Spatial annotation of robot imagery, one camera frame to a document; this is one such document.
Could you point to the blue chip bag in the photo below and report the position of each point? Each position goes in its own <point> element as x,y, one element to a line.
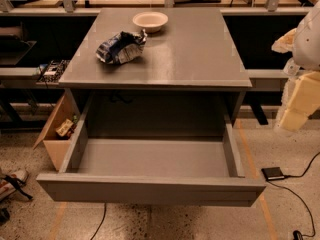
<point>122,48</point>

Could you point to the open grey top drawer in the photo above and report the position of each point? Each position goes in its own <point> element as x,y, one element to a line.
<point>154,149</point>

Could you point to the grey cabinet with top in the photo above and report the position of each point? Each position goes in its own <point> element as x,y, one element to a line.
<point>193,39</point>

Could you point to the black foot pedal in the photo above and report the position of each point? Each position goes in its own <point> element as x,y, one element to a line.
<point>273,173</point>

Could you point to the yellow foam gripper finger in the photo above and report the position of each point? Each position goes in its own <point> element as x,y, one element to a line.
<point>300,99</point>

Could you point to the small item in box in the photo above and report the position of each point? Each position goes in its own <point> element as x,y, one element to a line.
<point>66,129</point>

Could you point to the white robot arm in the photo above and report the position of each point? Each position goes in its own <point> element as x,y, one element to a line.
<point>304,43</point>

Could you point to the black white patterned notebook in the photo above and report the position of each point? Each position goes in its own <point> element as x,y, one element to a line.
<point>52,71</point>

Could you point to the open cardboard box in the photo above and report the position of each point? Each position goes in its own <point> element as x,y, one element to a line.
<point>56,146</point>

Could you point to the white and orange shoe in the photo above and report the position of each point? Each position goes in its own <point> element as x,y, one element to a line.
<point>9,183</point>

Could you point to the white paper bowl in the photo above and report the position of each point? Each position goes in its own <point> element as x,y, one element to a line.
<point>151,22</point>

